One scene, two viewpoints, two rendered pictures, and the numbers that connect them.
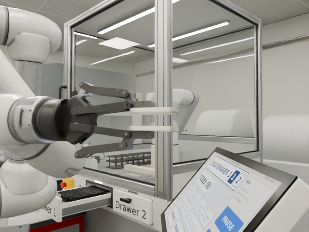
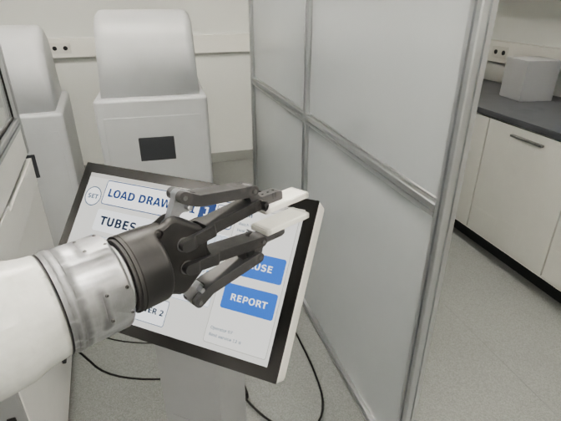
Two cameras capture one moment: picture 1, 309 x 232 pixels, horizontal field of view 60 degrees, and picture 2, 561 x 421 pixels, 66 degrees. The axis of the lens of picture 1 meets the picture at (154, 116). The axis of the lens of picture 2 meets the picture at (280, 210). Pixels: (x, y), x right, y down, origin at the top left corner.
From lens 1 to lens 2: 0.54 m
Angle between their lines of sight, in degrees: 70
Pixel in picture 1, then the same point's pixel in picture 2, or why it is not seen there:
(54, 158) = not seen: hidden behind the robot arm
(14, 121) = (94, 324)
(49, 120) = (171, 282)
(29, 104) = (113, 276)
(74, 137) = (188, 283)
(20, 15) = not seen: outside the picture
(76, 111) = (194, 244)
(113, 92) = (239, 195)
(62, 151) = not seen: hidden behind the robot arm
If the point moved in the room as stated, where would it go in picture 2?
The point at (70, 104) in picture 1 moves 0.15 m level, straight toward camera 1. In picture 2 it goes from (168, 236) to (328, 244)
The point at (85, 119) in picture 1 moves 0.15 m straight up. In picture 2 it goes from (201, 249) to (187, 98)
